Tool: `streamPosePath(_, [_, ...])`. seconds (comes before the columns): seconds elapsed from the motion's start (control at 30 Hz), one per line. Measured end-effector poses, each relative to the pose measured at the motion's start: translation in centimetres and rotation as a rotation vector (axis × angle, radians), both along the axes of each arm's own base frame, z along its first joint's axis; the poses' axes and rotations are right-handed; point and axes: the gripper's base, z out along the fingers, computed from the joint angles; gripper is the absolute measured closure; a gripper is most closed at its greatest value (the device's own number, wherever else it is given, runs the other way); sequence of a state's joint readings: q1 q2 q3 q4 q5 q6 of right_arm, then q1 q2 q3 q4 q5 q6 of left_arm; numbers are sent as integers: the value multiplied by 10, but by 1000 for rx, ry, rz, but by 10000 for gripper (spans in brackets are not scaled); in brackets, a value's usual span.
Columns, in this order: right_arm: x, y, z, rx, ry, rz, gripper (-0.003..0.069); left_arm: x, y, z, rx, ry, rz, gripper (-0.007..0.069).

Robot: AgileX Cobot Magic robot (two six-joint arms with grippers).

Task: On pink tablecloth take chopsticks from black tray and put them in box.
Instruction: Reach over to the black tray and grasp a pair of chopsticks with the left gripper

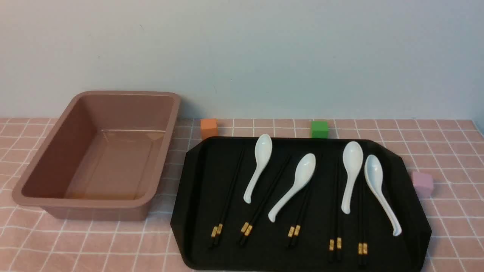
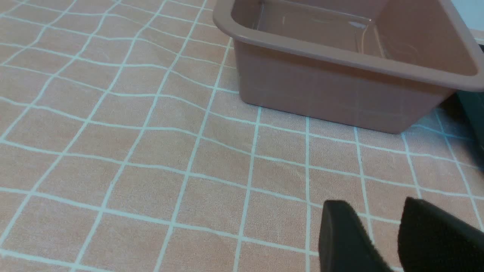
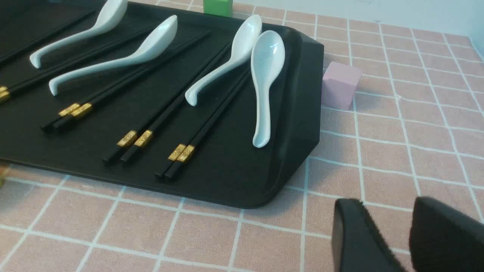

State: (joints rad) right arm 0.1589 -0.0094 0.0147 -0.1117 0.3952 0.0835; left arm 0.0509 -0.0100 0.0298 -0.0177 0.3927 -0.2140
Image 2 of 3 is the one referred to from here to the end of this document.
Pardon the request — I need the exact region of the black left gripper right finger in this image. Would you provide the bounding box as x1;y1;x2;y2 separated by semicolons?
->
397;197;484;272

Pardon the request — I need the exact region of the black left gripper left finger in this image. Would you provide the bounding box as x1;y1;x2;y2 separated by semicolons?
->
318;200;392;272

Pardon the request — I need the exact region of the black plastic tray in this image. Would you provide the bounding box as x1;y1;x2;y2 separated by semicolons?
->
439;44;484;163

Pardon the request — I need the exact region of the brown plastic bin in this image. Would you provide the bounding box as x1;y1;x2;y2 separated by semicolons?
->
213;0;484;134

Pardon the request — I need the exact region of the pink checkered tablecloth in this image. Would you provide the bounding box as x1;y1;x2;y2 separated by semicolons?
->
0;0;483;272

